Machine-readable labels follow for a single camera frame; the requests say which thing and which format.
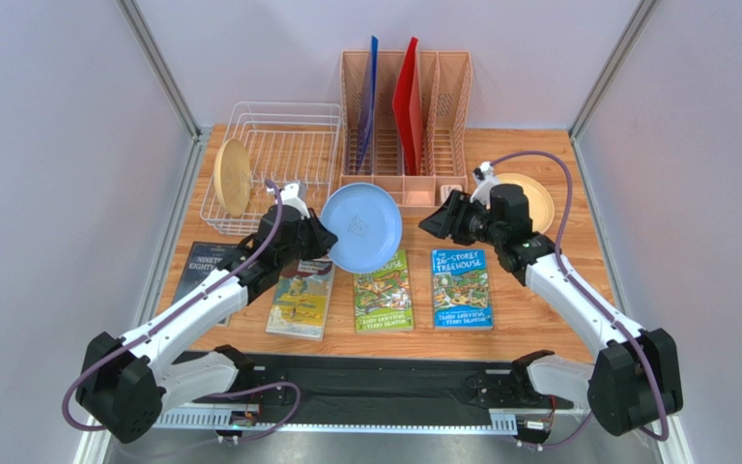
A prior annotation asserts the beige plate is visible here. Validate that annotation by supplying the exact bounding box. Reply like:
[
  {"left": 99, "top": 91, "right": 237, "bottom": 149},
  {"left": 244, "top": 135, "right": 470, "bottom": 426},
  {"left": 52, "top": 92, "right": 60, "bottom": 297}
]
[{"left": 497, "top": 173, "right": 556, "bottom": 234}]

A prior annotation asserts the blue plate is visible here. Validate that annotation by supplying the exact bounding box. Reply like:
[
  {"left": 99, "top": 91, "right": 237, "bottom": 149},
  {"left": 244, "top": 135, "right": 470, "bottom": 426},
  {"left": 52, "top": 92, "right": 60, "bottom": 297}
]
[{"left": 320, "top": 183, "right": 403, "bottom": 274}]

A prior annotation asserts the tan plate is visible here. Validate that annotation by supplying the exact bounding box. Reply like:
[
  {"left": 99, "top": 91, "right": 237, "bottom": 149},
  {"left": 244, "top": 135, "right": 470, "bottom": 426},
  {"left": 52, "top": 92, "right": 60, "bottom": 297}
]
[{"left": 213, "top": 138, "right": 252, "bottom": 218}]

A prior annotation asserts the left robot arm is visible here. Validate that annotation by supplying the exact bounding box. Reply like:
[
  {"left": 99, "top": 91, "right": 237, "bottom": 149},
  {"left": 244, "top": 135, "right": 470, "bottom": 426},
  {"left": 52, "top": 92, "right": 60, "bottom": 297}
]
[{"left": 63, "top": 206, "right": 338, "bottom": 444}]

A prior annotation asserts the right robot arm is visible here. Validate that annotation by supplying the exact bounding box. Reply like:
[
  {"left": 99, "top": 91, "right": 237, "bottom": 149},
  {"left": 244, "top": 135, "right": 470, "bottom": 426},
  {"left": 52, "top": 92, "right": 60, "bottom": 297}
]
[{"left": 419, "top": 184, "right": 683, "bottom": 441}]

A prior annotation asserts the white power adapter cube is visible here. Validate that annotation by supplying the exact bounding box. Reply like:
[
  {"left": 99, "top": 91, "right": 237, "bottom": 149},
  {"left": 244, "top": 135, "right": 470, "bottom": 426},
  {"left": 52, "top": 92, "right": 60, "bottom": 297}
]
[{"left": 439, "top": 185, "right": 464, "bottom": 205}]

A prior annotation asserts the brideshead revisited book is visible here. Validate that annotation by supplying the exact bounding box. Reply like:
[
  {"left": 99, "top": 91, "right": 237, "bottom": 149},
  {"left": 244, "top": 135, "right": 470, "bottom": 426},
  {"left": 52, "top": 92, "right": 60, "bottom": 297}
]
[{"left": 266, "top": 259, "right": 335, "bottom": 341}]

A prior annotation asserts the blue 26-storey treehouse book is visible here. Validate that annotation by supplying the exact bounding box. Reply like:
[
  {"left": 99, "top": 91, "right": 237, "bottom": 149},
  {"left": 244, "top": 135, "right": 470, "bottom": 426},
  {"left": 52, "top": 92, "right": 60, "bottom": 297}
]
[{"left": 431, "top": 248, "right": 494, "bottom": 331}]

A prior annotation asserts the green 65-storey treehouse book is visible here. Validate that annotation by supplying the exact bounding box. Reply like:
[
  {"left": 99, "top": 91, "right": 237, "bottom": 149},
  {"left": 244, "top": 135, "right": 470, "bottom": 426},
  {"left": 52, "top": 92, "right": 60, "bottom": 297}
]
[{"left": 353, "top": 249, "right": 414, "bottom": 334}]

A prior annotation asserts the dark nineteen eighty-four book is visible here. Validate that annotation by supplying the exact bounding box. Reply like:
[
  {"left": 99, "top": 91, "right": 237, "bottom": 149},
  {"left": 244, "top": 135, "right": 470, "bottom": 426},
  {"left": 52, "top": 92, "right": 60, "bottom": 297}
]
[{"left": 171, "top": 242, "right": 236, "bottom": 306}]

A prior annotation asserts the red folder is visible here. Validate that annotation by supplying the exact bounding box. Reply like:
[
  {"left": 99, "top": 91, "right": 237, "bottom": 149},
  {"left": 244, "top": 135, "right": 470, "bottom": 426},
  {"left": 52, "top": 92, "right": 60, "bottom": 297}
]
[{"left": 391, "top": 37, "right": 423, "bottom": 176}]

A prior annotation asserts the pink plastic file organizer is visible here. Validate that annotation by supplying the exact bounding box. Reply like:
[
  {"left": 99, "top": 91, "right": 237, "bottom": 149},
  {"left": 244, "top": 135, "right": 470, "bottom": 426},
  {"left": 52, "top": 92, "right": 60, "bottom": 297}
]
[{"left": 339, "top": 50, "right": 473, "bottom": 217}]

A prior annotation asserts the blue folder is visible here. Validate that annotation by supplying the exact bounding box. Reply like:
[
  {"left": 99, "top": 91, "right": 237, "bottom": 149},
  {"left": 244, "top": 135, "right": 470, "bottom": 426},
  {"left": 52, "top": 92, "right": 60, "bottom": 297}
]
[{"left": 356, "top": 36, "right": 379, "bottom": 171}]

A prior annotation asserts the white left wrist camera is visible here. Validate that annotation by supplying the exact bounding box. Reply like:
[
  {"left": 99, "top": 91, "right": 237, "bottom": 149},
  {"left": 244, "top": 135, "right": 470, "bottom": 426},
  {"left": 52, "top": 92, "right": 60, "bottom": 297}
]
[{"left": 279, "top": 181, "right": 310, "bottom": 218}]

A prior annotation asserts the white wire dish rack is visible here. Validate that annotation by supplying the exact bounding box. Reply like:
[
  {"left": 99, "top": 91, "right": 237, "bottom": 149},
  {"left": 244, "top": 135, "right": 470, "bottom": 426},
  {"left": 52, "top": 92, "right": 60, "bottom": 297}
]
[{"left": 200, "top": 101, "right": 343, "bottom": 236}]

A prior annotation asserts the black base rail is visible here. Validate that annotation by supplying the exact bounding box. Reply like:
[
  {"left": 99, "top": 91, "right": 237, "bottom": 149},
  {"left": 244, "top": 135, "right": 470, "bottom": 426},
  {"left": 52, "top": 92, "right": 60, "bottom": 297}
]
[{"left": 129, "top": 350, "right": 578, "bottom": 429}]

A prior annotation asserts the aluminium frame post right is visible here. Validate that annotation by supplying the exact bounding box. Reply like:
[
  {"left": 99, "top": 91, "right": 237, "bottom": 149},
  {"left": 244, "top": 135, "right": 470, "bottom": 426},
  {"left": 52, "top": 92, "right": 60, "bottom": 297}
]
[{"left": 568, "top": 0, "right": 660, "bottom": 142}]

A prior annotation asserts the aluminium frame post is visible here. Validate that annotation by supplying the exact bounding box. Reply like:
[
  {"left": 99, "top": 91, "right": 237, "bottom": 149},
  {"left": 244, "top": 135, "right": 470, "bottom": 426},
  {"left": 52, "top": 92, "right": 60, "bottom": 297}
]
[
  {"left": 568, "top": 0, "right": 660, "bottom": 142},
  {"left": 116, "top": 0, "right": 202, "bottom": 141}
]

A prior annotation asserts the aluminium frame post left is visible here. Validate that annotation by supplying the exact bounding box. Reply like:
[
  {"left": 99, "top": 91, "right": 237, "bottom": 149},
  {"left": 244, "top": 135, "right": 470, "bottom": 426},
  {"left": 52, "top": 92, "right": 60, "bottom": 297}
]
[{"left": 116, "top": 0, "right": 202, "bottom": 141}]

